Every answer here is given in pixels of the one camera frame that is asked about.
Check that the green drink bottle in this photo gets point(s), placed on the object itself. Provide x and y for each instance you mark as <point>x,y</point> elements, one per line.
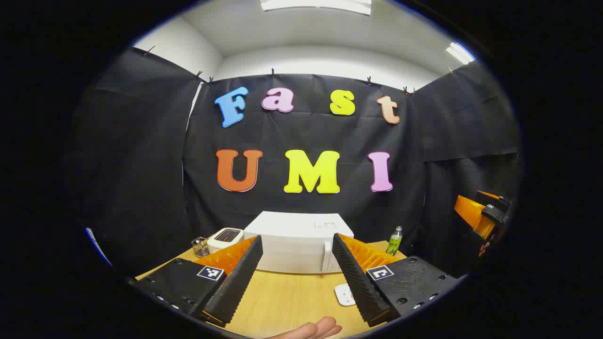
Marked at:
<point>394,245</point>

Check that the white toaster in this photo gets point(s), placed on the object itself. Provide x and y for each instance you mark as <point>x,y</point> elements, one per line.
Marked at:
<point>216,245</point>

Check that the white microwave oven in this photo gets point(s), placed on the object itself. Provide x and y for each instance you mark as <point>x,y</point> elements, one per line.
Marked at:
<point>292,240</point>

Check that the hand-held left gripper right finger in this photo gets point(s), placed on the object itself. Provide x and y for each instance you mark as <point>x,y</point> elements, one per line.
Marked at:
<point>360,282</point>

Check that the long ceiling light panel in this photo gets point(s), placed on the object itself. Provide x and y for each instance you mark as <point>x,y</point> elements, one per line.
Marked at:
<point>315,4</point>

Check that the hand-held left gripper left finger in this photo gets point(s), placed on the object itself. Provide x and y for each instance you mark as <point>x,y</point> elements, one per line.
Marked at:
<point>235,282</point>

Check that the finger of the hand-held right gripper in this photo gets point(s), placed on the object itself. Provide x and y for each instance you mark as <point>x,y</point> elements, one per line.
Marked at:
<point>471,212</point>

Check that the white square plate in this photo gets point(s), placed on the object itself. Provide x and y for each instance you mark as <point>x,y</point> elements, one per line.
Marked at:
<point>343,294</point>

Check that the small ceiling light panel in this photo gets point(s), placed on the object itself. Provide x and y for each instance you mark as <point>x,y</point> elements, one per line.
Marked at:
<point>460,52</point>

